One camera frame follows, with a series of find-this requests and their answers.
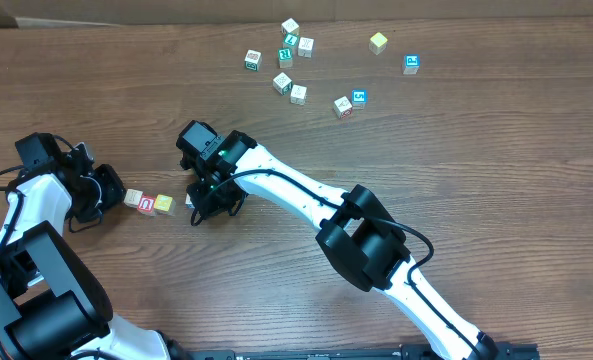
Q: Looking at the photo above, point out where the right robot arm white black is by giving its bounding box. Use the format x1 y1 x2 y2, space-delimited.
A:
176 121 499 359

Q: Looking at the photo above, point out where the green letter R block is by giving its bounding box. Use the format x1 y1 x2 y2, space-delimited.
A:
277 48 293 69

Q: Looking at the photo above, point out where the green letter B block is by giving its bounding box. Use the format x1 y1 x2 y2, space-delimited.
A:
244 49 262 72

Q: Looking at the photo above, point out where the blue number 5 block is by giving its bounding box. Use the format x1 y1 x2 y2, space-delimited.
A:
351 89 368 109

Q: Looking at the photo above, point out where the red edged picture block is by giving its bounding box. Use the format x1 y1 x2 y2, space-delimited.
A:
333 96 353 119

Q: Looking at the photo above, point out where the green letter L block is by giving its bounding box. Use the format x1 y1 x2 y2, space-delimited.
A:
282 33 300 52

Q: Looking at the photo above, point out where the white picture block upper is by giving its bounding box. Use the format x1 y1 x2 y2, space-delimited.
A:
297 37 314 58

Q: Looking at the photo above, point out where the blue letter P block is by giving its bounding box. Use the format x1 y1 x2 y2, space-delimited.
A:
403 54 420 75

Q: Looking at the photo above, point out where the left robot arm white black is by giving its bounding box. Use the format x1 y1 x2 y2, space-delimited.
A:
0 133 187 359

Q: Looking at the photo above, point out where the yellow block far right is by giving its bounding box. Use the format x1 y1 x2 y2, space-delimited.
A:
369 32 388 55

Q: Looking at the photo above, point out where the green edged picture block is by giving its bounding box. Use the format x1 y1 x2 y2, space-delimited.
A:
272 72 293 96

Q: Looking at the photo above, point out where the plain white picture block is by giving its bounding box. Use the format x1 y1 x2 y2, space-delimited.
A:
290 85 307 105

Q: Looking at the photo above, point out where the white letter I block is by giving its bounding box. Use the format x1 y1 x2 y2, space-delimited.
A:
123 189 143 208

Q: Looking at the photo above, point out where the yellow top block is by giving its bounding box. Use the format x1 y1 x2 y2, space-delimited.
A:
154 194 176 215

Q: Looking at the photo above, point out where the yellow block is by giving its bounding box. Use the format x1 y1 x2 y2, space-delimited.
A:
154 194 176 215
369 32 388 55

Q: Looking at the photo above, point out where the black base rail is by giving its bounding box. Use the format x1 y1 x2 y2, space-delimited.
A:
187 342 540 360

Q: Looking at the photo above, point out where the white top back block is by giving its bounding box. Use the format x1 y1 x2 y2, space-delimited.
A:
281 18 300 36

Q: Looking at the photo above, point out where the blue edged picture block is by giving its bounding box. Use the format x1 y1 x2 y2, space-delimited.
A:
185 194 195 209

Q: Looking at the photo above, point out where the red letter U block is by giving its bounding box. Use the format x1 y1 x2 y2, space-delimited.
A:
137 195 156 216

